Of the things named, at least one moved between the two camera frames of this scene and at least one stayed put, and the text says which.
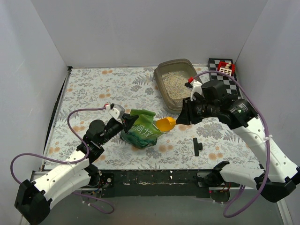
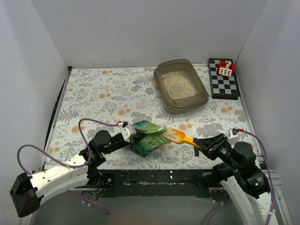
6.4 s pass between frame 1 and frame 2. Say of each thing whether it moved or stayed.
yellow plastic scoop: moved
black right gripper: moved
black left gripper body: moved
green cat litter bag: moved
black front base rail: stayed
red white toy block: stayed
